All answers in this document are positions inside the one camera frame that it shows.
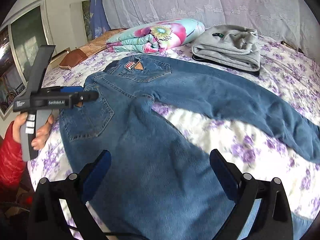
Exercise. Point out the white lace headboard cover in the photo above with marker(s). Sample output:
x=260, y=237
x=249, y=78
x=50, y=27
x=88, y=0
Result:
x=290, y=21

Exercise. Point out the brown pillow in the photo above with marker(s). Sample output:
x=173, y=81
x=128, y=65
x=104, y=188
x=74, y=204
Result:
x=93, y=47

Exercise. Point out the window with white frame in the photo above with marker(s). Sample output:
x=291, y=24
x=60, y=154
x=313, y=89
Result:
x=21, y=36

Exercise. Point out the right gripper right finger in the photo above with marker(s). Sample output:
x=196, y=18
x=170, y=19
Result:
x=273, y=219

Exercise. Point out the folded black garment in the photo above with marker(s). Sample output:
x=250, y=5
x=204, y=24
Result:
x=241, y=69

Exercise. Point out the purple floral bed sheet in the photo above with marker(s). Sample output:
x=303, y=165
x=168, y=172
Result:
x=286, y=73

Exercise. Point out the blue denim jeans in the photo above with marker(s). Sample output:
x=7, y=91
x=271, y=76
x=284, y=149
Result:
x=160, y=185

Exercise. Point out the person's left hand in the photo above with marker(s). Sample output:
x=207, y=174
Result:
x=42, y=133

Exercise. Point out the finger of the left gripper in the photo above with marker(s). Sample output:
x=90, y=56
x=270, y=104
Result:
x=65, y=89
x=86, y=96

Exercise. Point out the folded grey sweatshirt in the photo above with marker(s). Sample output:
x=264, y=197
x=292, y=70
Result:
x=232, y=45

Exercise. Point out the red jacket sleeve forearm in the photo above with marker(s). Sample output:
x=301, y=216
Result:
x=12, y=166

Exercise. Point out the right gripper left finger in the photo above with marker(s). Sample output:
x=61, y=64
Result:
x=46, y=219

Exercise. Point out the blue patterned pillow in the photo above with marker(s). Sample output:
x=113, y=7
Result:
x=97, y=18

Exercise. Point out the floral folded quilt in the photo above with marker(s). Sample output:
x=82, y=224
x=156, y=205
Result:
x=156, y=37

